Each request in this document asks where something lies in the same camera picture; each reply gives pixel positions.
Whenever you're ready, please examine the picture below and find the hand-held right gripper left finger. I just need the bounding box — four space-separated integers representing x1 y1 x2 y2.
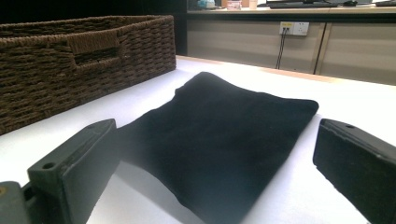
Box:
27 118 121 224

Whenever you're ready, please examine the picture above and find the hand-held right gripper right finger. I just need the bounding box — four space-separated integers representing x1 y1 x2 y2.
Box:
312 118 396 224

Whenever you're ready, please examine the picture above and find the brown woven basket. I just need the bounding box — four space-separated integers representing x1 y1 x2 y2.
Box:
0 14 177 136

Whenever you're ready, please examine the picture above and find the black cloth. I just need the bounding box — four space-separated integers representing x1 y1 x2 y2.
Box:
115 71 319 224

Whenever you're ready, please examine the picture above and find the long beige counter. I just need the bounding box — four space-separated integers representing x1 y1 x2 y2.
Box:
186 5 396 86

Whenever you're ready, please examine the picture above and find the black keyboard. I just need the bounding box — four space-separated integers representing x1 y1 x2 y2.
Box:
266 1 339 9

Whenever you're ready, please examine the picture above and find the pink container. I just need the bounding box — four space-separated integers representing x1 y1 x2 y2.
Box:
226 0 243 11

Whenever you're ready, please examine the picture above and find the light blue object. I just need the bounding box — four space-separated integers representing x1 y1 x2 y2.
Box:
197 0 217 9

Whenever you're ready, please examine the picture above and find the black cable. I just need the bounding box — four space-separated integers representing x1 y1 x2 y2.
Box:
277 28 288 70
275 28 286 70

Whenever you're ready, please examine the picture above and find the white wall socket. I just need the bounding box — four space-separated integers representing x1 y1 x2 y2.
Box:
278 21 310 36

